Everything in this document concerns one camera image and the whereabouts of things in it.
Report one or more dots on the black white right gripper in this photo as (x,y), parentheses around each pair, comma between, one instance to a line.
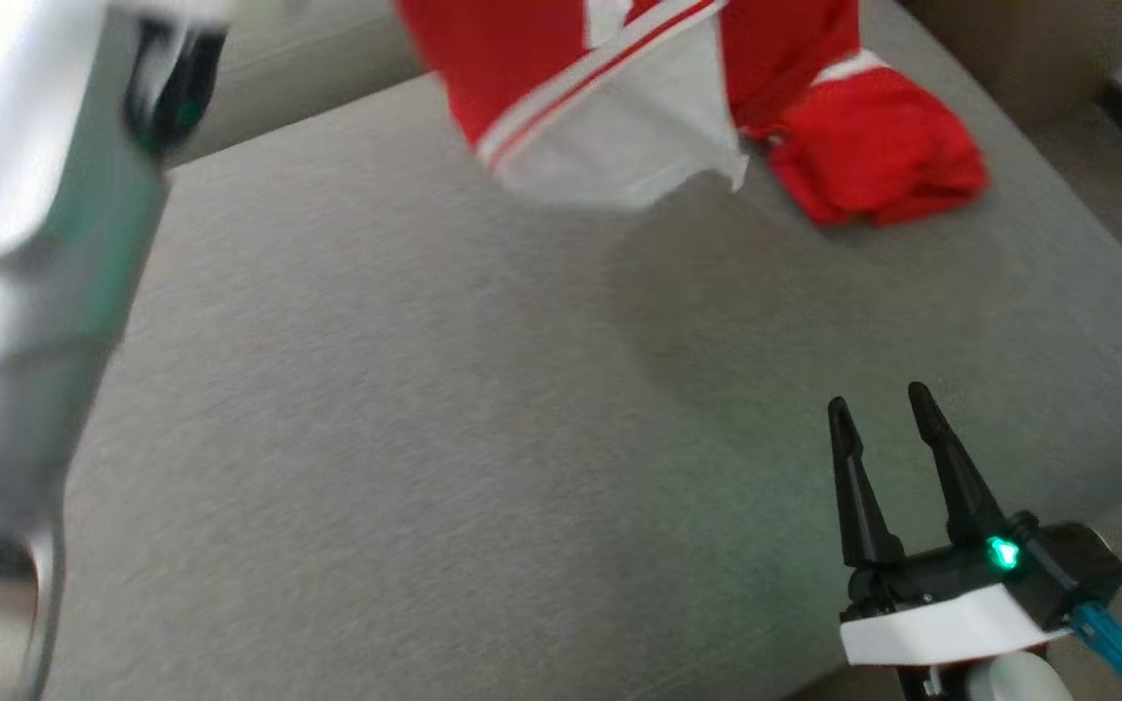
(951,623)

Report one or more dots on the red white-trimmed jersey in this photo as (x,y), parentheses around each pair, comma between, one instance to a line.
(619,127)

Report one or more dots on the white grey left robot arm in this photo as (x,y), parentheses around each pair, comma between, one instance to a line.
(25,243)

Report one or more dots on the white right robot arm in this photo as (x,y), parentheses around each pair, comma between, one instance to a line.
(1014,679)

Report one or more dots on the red white-striped shorts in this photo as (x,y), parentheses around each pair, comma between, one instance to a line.
(873,146)

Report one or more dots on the large grey sofa seat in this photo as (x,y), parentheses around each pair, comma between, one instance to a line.
(425,438)

